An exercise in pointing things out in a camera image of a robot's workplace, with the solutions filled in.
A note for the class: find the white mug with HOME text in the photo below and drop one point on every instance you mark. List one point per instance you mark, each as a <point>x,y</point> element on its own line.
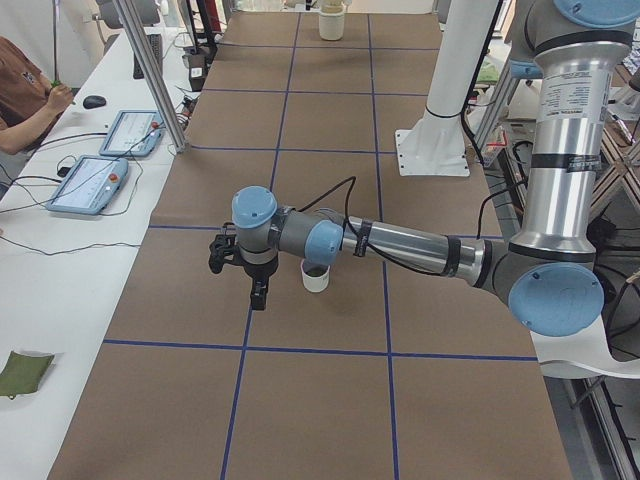
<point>315,277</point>

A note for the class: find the green cloth pouch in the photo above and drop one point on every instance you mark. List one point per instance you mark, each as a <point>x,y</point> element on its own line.
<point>22,374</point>

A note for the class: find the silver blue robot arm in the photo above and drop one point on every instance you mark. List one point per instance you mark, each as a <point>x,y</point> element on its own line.
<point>544,273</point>

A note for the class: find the near blue teach pendant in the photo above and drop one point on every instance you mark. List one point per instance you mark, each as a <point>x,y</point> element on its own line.
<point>89,186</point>

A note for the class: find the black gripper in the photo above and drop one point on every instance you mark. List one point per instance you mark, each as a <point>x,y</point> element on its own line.
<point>260,270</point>

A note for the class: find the aluminium frame post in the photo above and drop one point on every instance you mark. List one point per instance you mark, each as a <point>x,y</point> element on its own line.
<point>140,45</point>

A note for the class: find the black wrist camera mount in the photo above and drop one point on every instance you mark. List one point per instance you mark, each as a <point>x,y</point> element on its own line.
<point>224,250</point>

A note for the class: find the black computer mouse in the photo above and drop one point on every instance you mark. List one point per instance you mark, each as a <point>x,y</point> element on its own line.
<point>93,102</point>

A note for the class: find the blue teach pendant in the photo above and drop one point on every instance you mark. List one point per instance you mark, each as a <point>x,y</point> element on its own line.
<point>133,133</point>
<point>89,186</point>

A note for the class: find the person in brown shirt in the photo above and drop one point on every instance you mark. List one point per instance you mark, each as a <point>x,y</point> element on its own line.
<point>30,104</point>

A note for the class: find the far blue teach pendant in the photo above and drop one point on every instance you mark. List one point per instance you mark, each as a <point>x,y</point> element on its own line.
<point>133,133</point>

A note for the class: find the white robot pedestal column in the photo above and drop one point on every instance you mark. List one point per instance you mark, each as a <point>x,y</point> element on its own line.
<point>435,146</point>

